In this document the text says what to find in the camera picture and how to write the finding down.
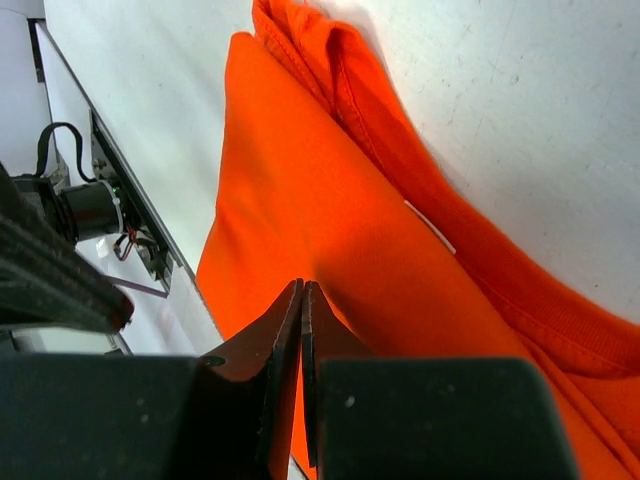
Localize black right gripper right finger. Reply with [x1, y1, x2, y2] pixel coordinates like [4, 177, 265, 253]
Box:
[301, 282, 579, 479]

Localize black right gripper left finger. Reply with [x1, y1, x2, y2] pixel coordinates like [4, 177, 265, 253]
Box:
[1, 280, 303, 479]

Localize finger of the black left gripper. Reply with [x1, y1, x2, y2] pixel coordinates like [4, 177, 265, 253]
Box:
[1, 169, 134, 333]

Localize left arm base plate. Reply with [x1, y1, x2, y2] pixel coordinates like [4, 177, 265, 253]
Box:
[11, 122, 173, 299]

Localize orange t shirt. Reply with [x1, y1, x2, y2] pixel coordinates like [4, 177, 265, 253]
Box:
[196, 1, 639, 479]

